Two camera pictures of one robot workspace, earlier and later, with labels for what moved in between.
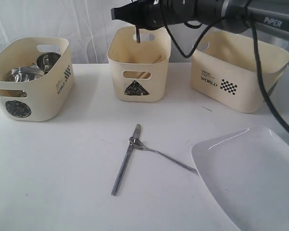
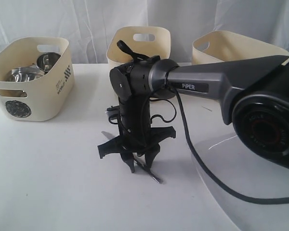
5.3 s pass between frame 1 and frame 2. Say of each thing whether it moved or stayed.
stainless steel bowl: stayed
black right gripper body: moved
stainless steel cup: stayed
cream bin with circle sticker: stayed
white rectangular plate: stayed
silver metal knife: moved
